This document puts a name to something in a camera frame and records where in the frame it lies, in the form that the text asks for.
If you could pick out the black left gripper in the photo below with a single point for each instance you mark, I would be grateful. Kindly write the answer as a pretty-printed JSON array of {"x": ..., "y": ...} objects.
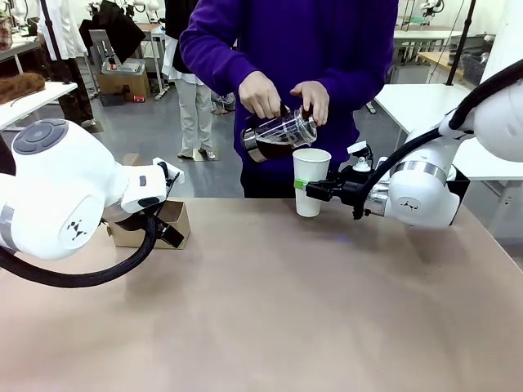
[{"x": 171, "y": 236}]

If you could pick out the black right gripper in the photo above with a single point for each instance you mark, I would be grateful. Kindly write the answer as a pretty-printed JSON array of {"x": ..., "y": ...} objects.
[{"x": 355, "y": 190}]

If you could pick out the tall white paper cup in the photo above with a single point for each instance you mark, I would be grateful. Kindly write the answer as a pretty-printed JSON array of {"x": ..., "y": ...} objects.
[{"x": 312, "y": 167}]

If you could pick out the brown cardboard cup carrier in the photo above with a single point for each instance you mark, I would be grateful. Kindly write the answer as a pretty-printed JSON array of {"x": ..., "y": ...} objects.
[{"x": 126, "y": 241}]

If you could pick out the glass french press pitcher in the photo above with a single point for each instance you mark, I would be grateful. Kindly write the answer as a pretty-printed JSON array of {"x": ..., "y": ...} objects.
[{"x": 282, "y": 130}]

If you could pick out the person's right forearm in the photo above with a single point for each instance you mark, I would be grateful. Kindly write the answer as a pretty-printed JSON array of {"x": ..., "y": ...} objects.
[{"x": 220, "y": 61}]

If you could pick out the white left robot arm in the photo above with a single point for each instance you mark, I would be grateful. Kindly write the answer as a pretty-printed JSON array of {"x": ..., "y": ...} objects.
[{"x": 49, "y": 196}]

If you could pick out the person's left forearm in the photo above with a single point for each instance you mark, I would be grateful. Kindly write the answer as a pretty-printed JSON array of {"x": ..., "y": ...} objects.
[{"x": 355, "y": 81}]

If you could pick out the person's left hand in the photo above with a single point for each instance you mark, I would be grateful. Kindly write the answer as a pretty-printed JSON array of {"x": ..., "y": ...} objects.
[{"x": 314, "y": 98}]

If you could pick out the person's right hand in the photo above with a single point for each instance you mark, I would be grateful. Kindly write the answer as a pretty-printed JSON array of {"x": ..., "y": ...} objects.
[{"x": 259, "y": 94}]

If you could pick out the black left wrist housing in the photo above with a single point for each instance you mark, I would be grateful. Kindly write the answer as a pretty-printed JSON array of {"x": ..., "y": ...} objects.
[{"x": 126, "y": 218}]

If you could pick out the black wrist housing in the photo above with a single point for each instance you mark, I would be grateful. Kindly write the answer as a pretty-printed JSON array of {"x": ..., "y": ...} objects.
[
  {"x": 126, "y": 218},
  {"x": 459, "y": 188}
]

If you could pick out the large white table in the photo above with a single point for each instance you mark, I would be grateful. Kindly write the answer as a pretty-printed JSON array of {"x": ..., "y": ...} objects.
[{"x": 408, "y": 106}]

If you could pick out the bystander in beige trousers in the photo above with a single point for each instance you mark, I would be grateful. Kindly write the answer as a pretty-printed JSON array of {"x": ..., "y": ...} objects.
[{"x": 196, "y": 114}]

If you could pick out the black right wrist housing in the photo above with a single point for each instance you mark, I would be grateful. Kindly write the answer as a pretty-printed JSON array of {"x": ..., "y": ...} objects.
[{"x": 459, "y": 188}]

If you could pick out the small black floor box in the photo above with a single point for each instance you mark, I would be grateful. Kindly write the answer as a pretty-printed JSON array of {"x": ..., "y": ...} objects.
[{"x": 112, "y": 99}]

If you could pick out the person in purple sweater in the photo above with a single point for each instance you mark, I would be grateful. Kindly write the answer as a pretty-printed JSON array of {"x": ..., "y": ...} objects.
[{"x": 286, "y": 41}]

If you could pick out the brown cardboard box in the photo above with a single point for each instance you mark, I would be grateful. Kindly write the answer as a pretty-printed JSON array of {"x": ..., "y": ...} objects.
[{"x": 122, "y": 83}]

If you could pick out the wooden table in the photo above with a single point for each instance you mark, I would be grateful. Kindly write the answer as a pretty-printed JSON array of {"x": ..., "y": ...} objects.
[{"x": 437, "y": 61}]

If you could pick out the white background table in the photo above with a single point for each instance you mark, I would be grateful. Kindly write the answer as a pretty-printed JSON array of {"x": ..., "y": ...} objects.
[{"x": 429, "y": 36}]

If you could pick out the grey mesh basket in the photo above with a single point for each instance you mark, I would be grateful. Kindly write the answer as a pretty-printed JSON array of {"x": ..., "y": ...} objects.
[{"x": 476, "y": 67}]

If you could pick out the white table with fur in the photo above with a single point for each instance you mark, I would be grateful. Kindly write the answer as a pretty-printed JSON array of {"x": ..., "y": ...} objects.
[{"x": 37, "y": 100}]

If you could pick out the black tripod pole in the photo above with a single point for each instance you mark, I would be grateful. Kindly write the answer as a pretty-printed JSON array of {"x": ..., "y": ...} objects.
[{"x": 461, "y": 41}]

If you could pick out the brown furry object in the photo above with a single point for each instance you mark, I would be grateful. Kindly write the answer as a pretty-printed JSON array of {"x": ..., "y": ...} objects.
[{"x": 20, "y": 85}]

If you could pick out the black hanging jacket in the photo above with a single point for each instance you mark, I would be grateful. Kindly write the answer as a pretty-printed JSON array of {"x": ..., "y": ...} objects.
[{"x": 114, "y": 28}]

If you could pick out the bystander in white coat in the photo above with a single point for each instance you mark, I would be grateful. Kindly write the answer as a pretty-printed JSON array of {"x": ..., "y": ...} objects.
[{"x": 65, "y": 41}]

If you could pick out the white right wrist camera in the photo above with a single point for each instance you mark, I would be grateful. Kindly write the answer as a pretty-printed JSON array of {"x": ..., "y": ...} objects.
[{"x": 359, "y": 148}]

